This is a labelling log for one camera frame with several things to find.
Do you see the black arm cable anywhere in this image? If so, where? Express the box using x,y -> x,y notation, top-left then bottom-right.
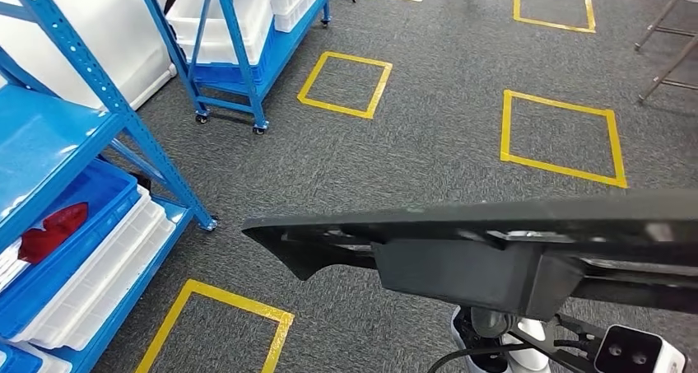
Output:
426,340 -> 595,373

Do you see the yellow floor tape square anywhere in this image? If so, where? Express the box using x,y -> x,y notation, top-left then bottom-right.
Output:
512,0 -> 597,35

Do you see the steel side table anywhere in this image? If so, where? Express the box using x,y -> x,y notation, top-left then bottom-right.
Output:
634,0 -> 698,51

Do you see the white car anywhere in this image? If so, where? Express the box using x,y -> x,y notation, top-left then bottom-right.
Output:
0,0 -> 179,113

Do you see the blue wheeled shelf rack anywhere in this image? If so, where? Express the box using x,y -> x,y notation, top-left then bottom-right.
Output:
133,0 -> 361,137

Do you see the black plastic plate frame part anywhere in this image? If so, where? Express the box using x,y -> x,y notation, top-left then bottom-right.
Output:
241,189 -> 698,324

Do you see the red cloth item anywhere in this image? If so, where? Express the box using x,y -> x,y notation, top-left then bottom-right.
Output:
17,202 -> 90,265

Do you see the blue metal shelf rack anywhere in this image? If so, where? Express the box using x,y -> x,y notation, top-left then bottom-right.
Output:
0,0 -> 219,373

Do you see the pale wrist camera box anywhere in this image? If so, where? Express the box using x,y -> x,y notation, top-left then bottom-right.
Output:
593,324 -> 687,373

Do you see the white plastic bin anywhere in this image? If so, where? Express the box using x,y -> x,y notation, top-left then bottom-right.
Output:
165,0 -> 274,68
269,0 -> 320,34

